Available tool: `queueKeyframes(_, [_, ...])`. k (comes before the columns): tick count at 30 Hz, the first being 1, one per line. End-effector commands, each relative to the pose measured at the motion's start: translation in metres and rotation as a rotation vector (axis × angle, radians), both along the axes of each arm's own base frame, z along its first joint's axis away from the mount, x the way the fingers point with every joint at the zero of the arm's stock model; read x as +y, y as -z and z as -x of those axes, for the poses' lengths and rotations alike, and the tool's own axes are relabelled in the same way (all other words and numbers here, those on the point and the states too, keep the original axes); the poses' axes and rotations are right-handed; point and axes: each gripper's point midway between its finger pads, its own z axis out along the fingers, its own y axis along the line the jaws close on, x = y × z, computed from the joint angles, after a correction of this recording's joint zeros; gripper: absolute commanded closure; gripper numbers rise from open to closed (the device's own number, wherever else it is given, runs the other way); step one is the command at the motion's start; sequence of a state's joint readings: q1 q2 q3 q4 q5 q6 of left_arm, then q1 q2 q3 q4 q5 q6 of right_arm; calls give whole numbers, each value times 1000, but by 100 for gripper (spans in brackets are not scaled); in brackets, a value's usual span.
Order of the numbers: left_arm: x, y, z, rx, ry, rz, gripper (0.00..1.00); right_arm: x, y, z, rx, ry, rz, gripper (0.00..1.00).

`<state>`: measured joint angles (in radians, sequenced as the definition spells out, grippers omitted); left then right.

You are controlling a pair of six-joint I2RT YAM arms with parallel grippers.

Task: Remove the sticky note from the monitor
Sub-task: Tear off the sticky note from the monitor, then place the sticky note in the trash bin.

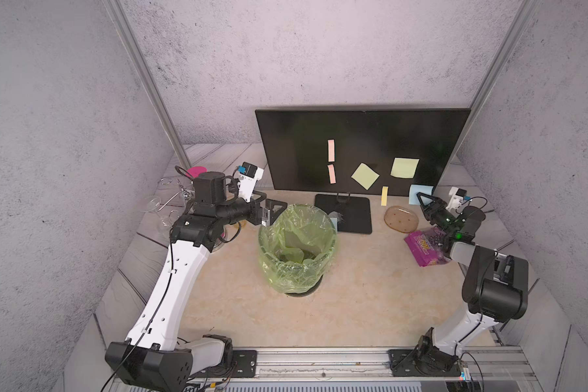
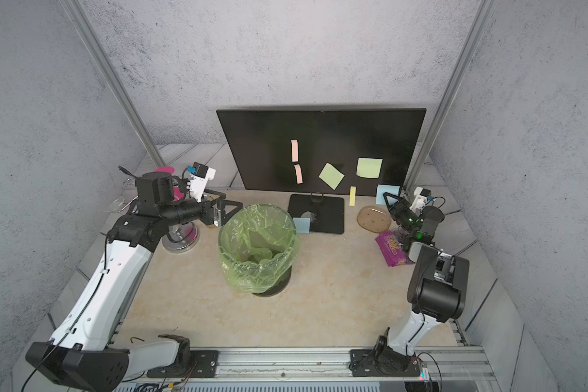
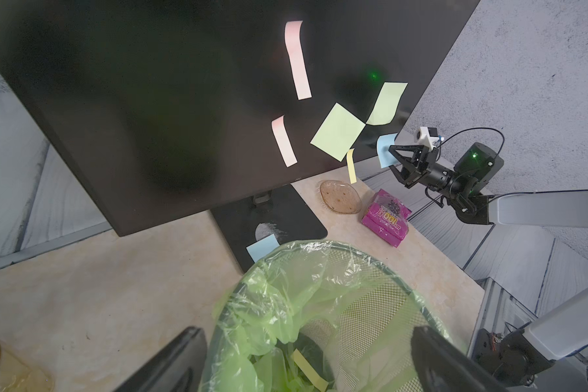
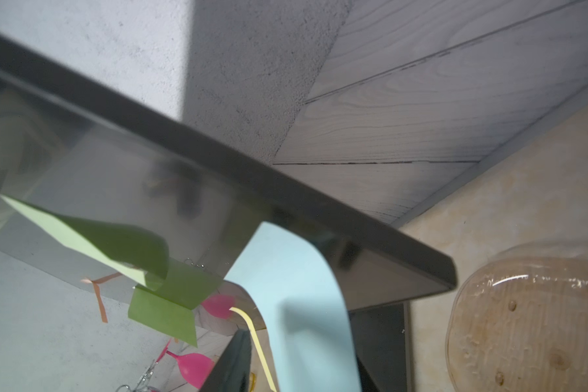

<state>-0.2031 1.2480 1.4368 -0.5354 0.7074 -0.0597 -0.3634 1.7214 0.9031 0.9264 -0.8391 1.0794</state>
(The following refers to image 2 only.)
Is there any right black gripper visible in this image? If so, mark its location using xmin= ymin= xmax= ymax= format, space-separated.
xmin=384 ymin=193 xmax=420 ymax=239

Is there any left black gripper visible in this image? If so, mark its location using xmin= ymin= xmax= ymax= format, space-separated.
xmin=158 ymin=188 xmax=242 ymax=229

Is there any blue sticky note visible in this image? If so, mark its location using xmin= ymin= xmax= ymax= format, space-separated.
xmin=376 ymin=185 xmax=400 ymax=205
xmin=293 ymin=217 xmax=311 ymax=234

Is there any green sticky note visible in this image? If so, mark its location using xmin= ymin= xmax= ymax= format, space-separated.
xmin=356 ymin=158 xmax=383 ymax=179
xmin=318 ymin=163 xmax=345 ymax=190

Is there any yellow sticky strip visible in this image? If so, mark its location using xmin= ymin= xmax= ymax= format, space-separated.
xmin=349 ymin=186 xmax=356 ymax=207

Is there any pink sticky strip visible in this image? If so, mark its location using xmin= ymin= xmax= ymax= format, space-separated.
xmin=291 ymin=140 xmax=299 ymax=163
xmin=294 ymin=164 xmax=303 ymax=184

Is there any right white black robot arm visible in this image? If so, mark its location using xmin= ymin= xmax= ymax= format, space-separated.
xmin=349 ymin=188 xmax=470 ymax=380

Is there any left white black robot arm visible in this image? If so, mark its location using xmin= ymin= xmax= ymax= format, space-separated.
xmin=25 ymin=164 xmax=243 ymax=391

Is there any black monitor stand base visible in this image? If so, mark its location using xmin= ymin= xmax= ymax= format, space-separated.
xmin=287 ymin=194 xmax=345 ymax=235

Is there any black computer monitor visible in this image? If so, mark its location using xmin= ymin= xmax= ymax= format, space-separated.
xmin=217 ymin=108 xmax=426 ymax=196

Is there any brown oval soap dish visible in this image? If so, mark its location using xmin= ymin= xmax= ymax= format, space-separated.
xmin=357 ymin=206 xmax=393 ymax=234

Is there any purple snack packet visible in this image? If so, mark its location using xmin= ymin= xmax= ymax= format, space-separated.
xmin=375 ymin=231 xmax=413 ymax=267

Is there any green bag lined trash bin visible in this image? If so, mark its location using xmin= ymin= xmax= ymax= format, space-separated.
xmin=218 ymin=204 xmax=300 ymax=297

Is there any clear wine glass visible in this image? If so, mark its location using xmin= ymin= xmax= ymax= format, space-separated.
xmin=108 ymin=195 xmax=137 ymax=213

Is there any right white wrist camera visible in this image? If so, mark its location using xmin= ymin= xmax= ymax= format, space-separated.
xmin=410 ymin=186 xmax=432 ymax=213

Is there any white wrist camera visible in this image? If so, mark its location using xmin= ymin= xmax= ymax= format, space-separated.
xmin=410 ymin=186 xmax=432 ymax=213
xmin=186 ymin=162 xmax=217 ymax=202

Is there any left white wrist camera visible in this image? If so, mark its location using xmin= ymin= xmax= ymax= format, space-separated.
xmin=186 ymin=162 xmax=217 ymax=202

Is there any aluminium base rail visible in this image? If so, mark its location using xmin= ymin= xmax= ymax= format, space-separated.
xmin=125 ymin=346 xmax=500 ymax=391

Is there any right aluminium corner post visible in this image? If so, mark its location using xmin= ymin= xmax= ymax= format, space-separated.
xmin=404 ymin=0 xmax=498 ymax=189

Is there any aluminium corner post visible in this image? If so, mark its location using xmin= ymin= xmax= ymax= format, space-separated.
xmin=60 ymin=0 xmax=166 ymax=167
xmin=404 ymin=0 xmax=498 ymax=189

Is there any left aluminium corner post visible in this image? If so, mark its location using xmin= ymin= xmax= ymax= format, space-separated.
xmin=60 ymin=0 xmax=166 ymax=167

